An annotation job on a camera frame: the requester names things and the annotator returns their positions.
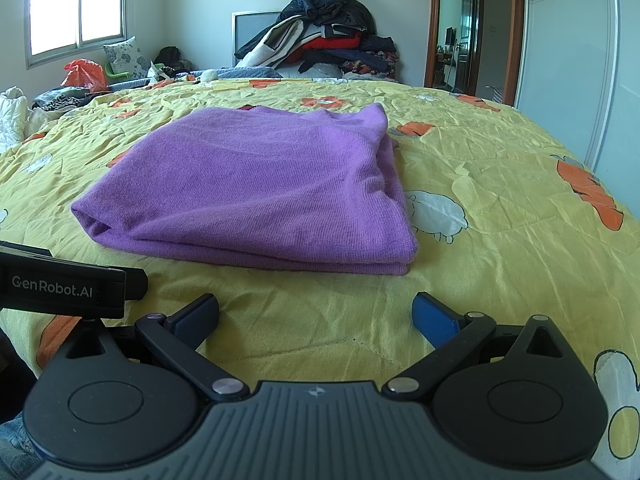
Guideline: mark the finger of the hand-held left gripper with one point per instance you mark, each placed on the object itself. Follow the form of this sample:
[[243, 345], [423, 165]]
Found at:
[[136, 284]]

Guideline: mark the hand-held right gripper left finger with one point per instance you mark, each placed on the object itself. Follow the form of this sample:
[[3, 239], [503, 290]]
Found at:
[[200, 317]]

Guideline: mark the purple knit sweater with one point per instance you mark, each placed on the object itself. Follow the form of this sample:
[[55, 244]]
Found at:
[[250, 185]]

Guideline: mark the black backpack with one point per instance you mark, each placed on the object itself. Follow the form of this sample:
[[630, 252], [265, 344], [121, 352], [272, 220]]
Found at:
[[170, 55]]

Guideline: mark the white wardrobe door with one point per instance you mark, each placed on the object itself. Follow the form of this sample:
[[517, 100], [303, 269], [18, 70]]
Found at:
[[570, 60]]

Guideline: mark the blue quilt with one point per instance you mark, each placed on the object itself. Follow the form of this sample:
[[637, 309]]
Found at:
[[240, 73]]

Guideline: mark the checkered bag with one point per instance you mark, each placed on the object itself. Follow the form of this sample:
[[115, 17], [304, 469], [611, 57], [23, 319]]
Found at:
[[496, 94]]

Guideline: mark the pile of mixed clothes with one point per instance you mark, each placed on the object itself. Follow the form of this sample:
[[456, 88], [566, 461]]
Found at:
[[325, 35]]

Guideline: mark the yellow floral bedspread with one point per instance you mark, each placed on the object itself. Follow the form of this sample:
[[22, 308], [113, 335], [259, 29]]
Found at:
[[500, 260]]

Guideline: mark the green plastic chair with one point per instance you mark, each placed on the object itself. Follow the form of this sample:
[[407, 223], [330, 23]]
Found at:
[[117, 76]]

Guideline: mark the window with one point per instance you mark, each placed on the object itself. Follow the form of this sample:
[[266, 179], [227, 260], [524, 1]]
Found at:
[[75, 5]]

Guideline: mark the orange plastic bag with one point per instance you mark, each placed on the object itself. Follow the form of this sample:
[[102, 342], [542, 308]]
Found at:
[[82, 72]]

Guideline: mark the person's blue jeans leg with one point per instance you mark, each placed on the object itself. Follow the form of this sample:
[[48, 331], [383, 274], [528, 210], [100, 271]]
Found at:
[[12, 445]]

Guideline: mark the dark striped clothes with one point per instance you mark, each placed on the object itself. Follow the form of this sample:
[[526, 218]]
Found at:
[[60, 100]]

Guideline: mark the floral pillow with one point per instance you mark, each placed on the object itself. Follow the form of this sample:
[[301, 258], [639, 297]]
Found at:
[[125, 55]]

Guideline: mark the white framed grey panel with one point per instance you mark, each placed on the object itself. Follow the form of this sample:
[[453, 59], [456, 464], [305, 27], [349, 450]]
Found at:
[[250, 30]]

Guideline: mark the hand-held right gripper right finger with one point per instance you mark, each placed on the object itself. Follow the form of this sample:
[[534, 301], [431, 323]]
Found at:
[[435, 320]]

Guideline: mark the wooden door frame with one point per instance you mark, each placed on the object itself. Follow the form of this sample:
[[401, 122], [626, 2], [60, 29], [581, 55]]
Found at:
[[517, 20]]

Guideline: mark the white puffy garment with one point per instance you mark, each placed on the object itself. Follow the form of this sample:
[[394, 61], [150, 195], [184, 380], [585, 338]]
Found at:
[[12, 115]]

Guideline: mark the white plush ball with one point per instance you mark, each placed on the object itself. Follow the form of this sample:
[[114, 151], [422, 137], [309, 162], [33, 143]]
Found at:
[[208, 76]]

